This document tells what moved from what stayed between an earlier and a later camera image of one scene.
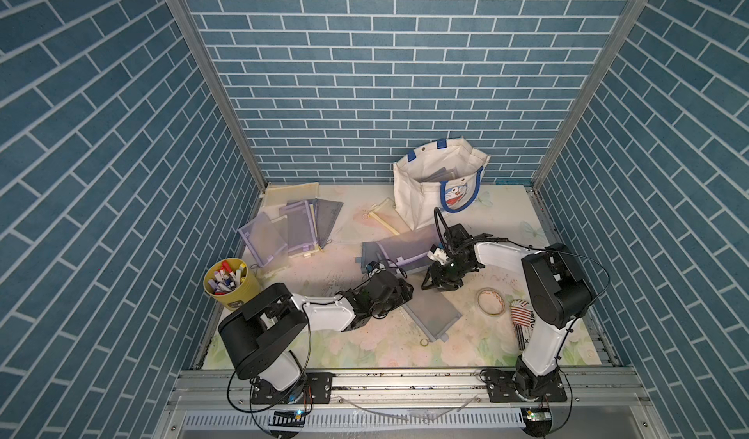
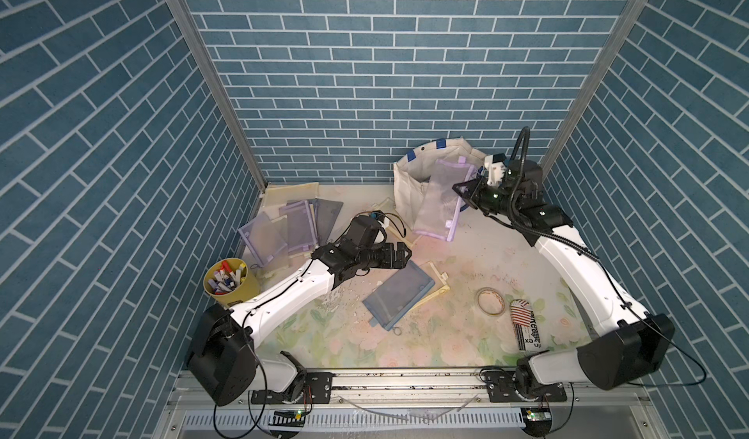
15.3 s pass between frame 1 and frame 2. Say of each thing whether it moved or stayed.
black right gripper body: moved
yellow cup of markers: stayed
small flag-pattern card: stayed
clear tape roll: stayed
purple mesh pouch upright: stayed
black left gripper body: moved
